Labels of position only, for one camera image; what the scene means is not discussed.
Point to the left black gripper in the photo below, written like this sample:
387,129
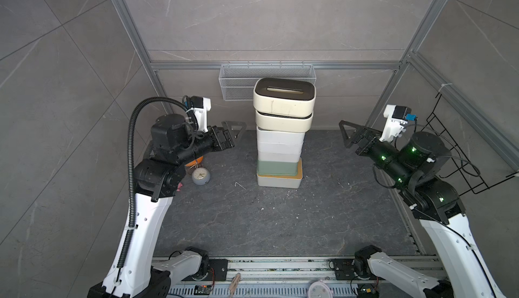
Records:
226,143

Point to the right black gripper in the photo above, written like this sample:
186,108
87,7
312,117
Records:
369,139

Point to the cream box dark lid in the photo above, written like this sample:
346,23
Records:
284,97
283,123

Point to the grey lid white tissue box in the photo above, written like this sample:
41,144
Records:
279,137

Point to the small bamboo lid tissue box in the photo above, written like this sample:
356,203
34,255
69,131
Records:
279,157

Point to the cream box dark lid back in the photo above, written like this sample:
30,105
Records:
284,97

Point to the green tissue box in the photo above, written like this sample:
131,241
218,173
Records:
277,168

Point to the large bamboo lid tissue box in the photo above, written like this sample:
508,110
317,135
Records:
289,182

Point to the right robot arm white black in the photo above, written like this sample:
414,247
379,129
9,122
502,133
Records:
438,208

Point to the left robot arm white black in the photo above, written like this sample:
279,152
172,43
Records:
154,182

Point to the orange plush toy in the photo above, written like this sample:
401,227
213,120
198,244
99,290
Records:
195,162

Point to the small grey alarm clock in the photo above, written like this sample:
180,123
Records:
201,176

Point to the pink round object front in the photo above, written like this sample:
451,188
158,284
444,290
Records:
319,289

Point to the small circuit board front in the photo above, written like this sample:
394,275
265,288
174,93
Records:
203,289

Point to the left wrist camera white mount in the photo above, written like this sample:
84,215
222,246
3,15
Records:
197,110

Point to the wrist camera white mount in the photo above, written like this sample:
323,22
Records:
197,110
397,118

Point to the white wire mesh basket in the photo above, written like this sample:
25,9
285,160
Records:
237,81

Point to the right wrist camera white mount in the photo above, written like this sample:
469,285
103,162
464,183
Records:
397,118

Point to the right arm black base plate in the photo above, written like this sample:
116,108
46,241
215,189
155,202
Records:
347,268

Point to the black wire hook rack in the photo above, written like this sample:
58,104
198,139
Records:
463,165

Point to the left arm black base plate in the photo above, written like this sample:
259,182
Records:
218,269

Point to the wooden brush handle front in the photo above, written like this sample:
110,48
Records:
234,284

